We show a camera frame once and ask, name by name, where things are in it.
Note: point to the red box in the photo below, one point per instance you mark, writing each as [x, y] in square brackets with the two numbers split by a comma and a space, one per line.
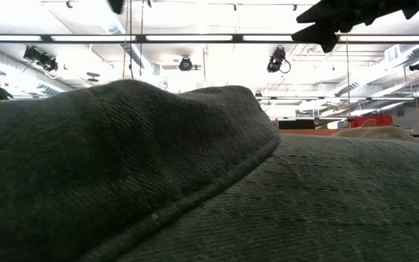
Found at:
[375, 120]

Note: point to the black double ceiling spotlight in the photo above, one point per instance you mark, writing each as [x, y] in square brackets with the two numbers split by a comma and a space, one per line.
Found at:
[41, 58]

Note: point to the long horizontal frame bar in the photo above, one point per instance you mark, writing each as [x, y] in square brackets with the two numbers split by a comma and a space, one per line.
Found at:
[195, 38]

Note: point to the round ceiling fixture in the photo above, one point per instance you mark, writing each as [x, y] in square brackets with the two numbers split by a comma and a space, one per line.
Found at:
[93, 75]

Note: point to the round black ceiling spotlight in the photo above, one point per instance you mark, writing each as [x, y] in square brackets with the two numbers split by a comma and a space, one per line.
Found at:
[185, 64]

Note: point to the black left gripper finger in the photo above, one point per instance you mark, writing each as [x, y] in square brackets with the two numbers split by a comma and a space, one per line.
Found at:
[116, 5]

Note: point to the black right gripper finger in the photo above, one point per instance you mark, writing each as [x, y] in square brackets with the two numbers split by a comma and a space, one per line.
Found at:
[320, 36]
[313, 14]

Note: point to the dark grey cloth garment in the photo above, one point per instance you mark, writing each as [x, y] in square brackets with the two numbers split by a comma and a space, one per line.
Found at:
[180, 182]

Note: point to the black panel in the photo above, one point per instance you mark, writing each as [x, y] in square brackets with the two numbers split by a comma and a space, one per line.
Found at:
[297, 124]

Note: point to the small black ceiling spotlight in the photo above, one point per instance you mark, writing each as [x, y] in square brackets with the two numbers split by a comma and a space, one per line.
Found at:
[417, 66]

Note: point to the tan fabric hat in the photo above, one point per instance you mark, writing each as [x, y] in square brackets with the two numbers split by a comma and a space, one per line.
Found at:
[377, 133]

